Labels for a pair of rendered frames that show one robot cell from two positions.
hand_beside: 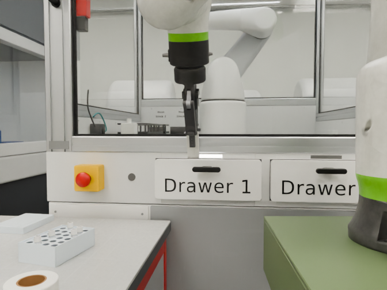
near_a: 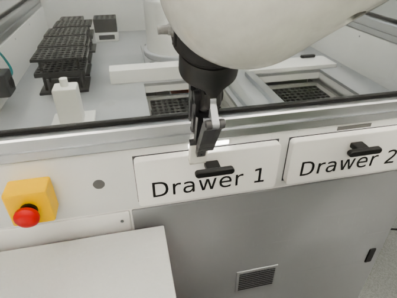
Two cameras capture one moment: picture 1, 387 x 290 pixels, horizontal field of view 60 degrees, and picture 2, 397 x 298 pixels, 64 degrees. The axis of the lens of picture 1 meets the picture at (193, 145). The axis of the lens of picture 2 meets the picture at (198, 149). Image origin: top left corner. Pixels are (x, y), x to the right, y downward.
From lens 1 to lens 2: 0.53 m
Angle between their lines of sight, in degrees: 35
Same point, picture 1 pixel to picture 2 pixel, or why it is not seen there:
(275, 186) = (293, 169)
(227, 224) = (231, 210)
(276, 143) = (300, 118)
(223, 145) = (230, 128)
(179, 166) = (172, 165)
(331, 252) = not seen: outside the picture
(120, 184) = (82, 195)
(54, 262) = not seen: outside the picture
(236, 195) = (247, 185)
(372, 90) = not seen: outside the picture
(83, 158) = (10, 172)
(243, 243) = (247, 223)
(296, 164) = (322, 142)
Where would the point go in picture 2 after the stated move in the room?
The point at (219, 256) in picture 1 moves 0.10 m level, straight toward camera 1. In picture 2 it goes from (220, 240) to (234, 275)
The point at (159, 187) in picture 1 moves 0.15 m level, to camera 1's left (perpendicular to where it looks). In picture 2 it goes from (144, 194) to (62, 211)
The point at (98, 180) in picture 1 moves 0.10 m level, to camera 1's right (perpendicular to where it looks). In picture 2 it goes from (50, 208) to (108, 196)
